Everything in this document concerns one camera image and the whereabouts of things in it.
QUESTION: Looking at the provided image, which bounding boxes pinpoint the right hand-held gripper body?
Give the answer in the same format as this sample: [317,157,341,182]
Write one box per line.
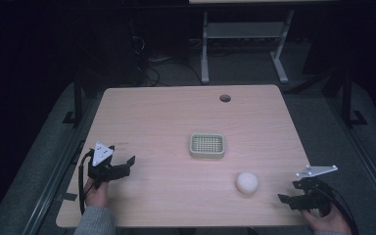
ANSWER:
[292,164,339,217]

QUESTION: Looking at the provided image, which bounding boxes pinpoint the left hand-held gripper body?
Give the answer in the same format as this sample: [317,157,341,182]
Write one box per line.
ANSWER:
[87,140,119,190]

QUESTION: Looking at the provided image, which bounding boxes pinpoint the round white soap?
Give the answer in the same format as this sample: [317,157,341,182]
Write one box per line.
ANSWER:
[235,171,260,196]

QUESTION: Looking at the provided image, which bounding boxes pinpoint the beige soap dish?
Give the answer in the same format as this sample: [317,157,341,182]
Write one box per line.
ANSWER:
[188,132,226,160]

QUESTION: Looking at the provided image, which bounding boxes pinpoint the person's right hand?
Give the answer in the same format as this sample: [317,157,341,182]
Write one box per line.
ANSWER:
[301,203,353,235]

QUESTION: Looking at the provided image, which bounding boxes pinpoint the person's left hand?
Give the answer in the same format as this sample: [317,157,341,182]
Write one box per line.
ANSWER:
[83,177,110,209]

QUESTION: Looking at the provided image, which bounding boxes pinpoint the black metal stand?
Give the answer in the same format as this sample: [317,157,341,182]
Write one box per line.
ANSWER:
[340,67,369,129]
[62,70,85,127]

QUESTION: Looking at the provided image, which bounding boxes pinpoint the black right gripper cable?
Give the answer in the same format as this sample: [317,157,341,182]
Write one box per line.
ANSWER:
[319,181,360,235]

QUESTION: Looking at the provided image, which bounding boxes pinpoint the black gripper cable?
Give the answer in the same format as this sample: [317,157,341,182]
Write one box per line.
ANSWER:
[319,181,360,235]
[77,148,96,216]

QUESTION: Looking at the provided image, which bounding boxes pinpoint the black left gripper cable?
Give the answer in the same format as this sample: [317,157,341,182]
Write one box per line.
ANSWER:
[77,148,96,216]

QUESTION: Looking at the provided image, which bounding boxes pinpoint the black floor cables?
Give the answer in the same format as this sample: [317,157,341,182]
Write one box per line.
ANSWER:
[130,34,204,88]

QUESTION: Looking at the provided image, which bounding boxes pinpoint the white metal desk frame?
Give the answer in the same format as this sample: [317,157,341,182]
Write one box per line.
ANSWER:
[200,9,296,85]

